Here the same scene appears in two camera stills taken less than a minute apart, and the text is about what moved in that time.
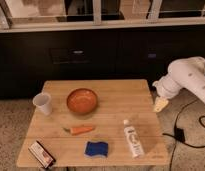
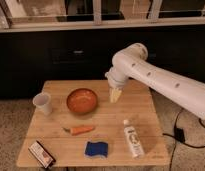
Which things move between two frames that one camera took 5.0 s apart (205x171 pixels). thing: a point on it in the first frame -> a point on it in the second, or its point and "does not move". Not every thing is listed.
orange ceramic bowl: (82, 100) does not move
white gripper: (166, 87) -> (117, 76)
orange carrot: (75, 130) does not move
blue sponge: (96, 149) does not move
